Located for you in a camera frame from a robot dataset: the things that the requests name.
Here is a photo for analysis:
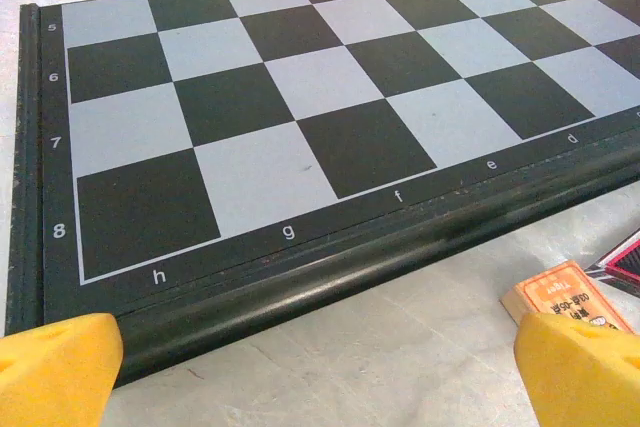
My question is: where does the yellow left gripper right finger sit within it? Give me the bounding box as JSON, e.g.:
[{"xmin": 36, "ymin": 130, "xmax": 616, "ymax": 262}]
[{"xmin": 514, "ymin": 311, "xmax": 640, "ymax": 427}]

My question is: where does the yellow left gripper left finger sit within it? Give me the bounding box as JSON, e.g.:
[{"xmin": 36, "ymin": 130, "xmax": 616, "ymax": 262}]
[{"xmin": 0, "ymin": 312, "xmax": 125, "ymax": 427}]

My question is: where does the small orange cardboard box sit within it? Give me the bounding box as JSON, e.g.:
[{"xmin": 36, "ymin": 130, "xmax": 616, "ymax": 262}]
[{"xmin": 499, "ymin": 259, "xmax": 636, "ymax": 336}]

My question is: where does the red and black card pack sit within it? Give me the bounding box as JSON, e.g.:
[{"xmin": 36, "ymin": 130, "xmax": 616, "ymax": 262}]
[{"xmin": 582, "ymin": 226, "xmax": 640, "ymax": 291}]

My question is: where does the black and white chess board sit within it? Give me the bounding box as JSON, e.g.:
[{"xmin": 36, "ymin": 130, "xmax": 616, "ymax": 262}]
[{"xmin": 4, "ymin": 0, "xmax": 640, "ymax": 391}]

